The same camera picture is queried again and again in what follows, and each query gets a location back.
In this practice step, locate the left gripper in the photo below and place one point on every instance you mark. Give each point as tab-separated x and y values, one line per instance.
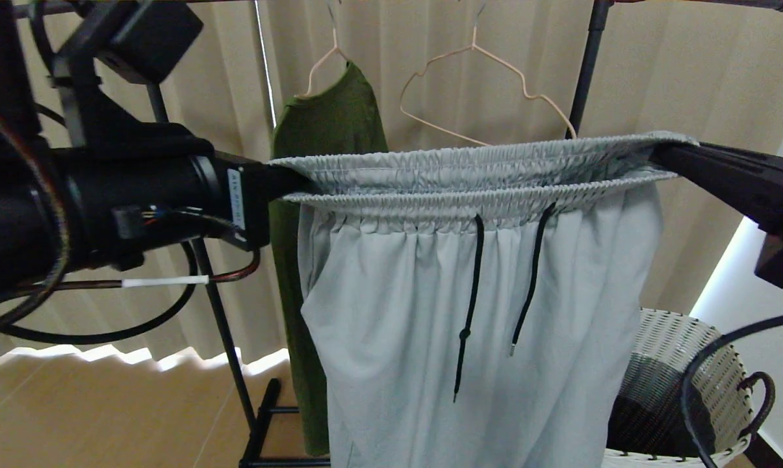
144	201

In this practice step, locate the green printed shirt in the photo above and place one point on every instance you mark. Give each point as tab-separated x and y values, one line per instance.
326	123

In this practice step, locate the pink clothes hanger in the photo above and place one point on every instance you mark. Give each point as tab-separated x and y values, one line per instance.
505	68
320	65

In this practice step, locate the pale grey shorts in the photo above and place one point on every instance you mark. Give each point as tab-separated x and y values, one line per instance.
430	312

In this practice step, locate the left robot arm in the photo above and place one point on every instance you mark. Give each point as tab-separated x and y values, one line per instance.
1	65

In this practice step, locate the white laundry basket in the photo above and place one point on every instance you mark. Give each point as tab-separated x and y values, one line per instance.
683	351

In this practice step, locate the black clothes rack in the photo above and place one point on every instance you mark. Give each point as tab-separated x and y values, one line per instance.
225	338

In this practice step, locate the beige curtain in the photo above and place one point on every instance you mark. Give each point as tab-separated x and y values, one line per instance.
690	78

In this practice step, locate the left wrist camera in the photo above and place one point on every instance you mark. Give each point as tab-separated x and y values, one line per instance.
144	32

